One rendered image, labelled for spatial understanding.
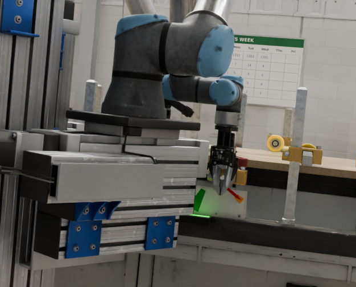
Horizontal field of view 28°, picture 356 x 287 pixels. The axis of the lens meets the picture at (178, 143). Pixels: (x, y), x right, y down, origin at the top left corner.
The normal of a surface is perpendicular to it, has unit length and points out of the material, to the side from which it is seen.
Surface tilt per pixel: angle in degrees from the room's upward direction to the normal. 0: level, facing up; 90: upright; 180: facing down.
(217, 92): 89
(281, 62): 90
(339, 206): 90
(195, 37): 67
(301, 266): 90
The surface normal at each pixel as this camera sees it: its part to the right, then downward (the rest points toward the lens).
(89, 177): 0.70, 0.11
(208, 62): -0.19, 0.52
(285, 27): -0.25, 0.03
